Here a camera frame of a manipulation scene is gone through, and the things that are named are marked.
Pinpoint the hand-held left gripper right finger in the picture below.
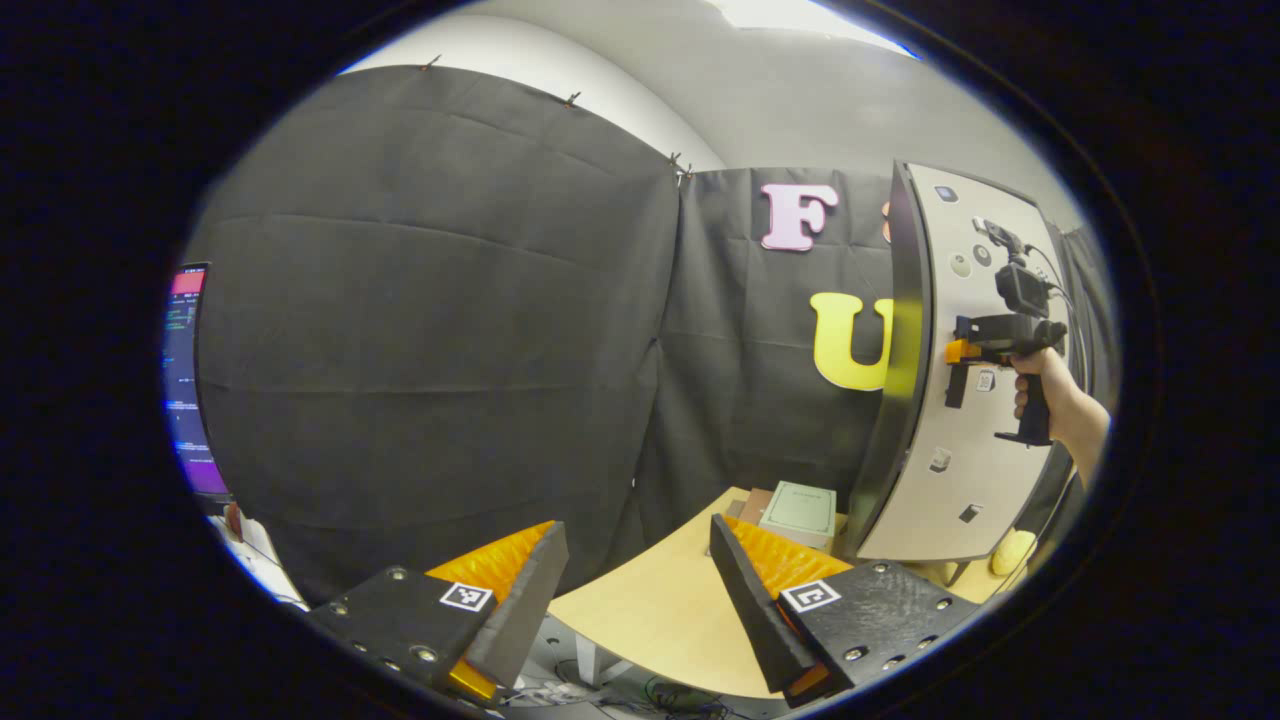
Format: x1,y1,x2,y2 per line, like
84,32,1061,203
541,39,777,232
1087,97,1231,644
708,514,986,708

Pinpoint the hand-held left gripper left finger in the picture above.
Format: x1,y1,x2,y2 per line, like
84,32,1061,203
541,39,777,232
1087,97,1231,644
305,520,569,706

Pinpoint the grey cabinet door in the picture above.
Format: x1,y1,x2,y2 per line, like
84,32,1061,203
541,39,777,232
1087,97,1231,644
860,163,1079,563

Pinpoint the pale green book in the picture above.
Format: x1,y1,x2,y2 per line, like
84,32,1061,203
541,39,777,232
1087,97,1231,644
758,480,839,552

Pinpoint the yellow rounded object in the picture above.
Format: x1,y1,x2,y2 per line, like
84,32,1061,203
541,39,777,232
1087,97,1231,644
991,529,1039,577

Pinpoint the black backdrop cloth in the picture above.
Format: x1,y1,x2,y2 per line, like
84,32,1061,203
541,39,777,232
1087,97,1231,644
185,65,1116,606

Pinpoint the large ceiling light panel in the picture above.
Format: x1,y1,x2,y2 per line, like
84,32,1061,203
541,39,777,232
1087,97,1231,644
715,0,919,58

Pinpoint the computer monitor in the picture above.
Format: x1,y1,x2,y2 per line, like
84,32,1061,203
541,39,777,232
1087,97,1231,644
163,262,233,501

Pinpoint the bundle of floor cables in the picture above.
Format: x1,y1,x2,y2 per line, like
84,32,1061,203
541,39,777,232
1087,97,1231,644
500,640,746,720

